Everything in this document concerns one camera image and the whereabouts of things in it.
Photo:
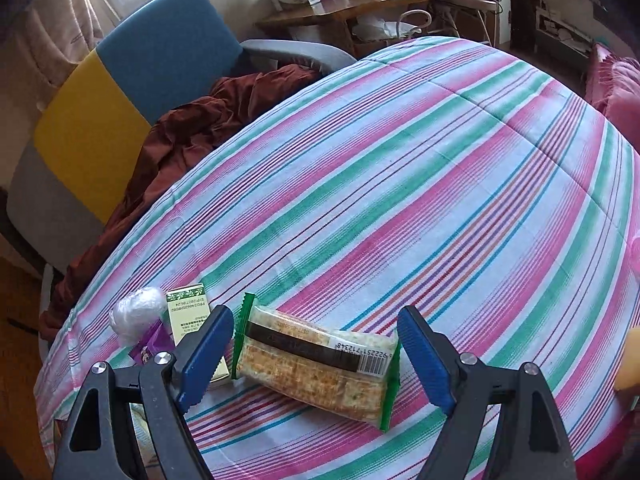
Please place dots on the red pink quilt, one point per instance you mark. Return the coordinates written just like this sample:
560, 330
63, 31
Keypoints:
620, 95

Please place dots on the folding side table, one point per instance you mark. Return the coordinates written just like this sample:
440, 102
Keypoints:
475, 5

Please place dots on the beige patterned curtain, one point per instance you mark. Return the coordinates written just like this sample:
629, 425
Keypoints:
55, 20

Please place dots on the dark brown blanket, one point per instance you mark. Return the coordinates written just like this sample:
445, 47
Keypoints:
190, 130

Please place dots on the wooden desk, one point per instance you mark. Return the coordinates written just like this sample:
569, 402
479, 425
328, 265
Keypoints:
320, 15

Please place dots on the white plastic bag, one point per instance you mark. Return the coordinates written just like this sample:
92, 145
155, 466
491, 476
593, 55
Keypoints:
375, 27

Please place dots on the grey yellow blue sofa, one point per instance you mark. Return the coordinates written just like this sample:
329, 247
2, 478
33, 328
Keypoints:
100, 110

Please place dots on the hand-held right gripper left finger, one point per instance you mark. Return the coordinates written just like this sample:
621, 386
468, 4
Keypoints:
200, 360

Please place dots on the striped bed sheet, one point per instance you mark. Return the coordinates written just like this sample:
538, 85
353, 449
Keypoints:
400, 185

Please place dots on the green and gold small box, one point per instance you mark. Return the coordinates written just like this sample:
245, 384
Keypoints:
187, 310

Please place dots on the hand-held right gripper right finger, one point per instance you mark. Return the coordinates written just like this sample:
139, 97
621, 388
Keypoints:
425, 360

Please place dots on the plastic wrapped bread roll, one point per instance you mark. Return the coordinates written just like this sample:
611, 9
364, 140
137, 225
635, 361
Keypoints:
137, 312

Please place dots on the green cracker packet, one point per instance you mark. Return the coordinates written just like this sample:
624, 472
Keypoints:
310, 360

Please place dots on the purple snack packet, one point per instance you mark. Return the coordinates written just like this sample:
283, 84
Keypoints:
152, 342

